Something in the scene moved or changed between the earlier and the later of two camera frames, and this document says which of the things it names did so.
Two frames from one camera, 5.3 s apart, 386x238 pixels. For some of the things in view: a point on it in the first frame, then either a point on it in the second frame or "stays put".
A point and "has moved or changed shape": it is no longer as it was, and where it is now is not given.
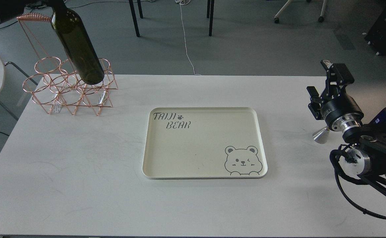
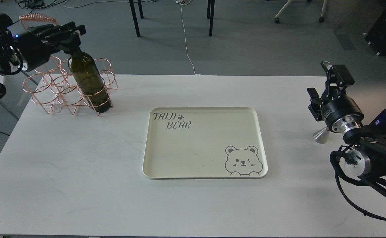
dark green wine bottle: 67,23 has moved or changed shape
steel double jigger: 321,136 stays put
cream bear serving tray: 203,143 stays put
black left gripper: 6,10 to 32,50
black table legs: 134,15 stays put
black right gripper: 342,112 stays put
